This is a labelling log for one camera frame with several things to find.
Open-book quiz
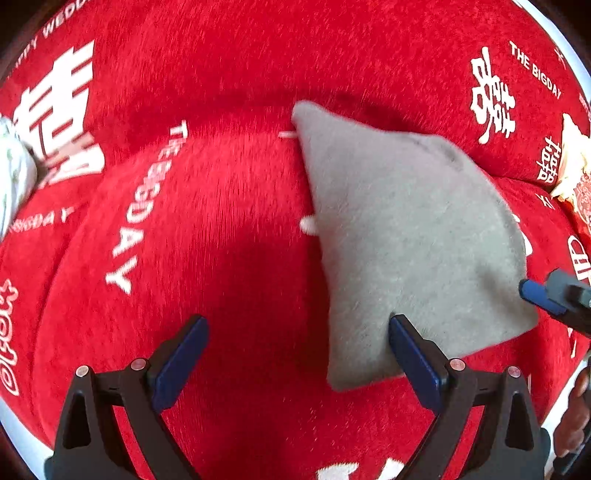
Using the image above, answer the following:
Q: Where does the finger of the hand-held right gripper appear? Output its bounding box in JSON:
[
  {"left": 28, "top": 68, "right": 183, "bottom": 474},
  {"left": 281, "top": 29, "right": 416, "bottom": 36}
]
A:
[{"left": 518, "top": 268, "right": 591, "bottom": 340}]

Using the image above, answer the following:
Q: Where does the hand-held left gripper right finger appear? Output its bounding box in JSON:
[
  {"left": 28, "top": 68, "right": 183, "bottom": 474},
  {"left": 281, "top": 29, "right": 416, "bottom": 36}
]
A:
[{"left": 388, "top": 314, "right": 552, "bottom": 480}]

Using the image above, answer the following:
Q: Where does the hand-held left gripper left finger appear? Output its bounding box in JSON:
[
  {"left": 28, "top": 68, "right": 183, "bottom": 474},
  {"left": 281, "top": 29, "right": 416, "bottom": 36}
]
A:
[{"left": 44, "top": 315, "right": 211, "bottom": 480}]

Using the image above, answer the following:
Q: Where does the grey knit sweater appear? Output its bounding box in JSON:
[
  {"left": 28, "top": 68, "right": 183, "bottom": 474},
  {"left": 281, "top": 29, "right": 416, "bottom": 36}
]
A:
[{"left": 291, "top": 100, "right": 541, "bottom": 393}]

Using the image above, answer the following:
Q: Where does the person's right hand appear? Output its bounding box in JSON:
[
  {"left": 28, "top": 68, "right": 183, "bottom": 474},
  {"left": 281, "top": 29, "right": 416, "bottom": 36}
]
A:
[{"left": 553, "top": 367, "right": 591, "bottom": 459}]

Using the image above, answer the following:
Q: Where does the orange and cream cloth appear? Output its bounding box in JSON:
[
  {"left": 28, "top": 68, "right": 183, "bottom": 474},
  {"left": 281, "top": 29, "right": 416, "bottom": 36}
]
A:
[{"left": 551, "top": 113, "right": 591, "bottom": 245}]

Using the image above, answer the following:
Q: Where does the red printed sofa cover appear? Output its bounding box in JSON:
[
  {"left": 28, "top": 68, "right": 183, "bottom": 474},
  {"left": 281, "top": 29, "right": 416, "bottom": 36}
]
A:
[{"left": 0, "top": 0, "right": 591, "bottom": 480}]

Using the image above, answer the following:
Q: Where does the white floral cloth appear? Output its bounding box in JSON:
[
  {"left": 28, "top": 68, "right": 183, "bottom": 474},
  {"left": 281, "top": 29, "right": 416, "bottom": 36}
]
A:
[{"left": 0, "top": 115, "right": 38, "bottom": 241}]

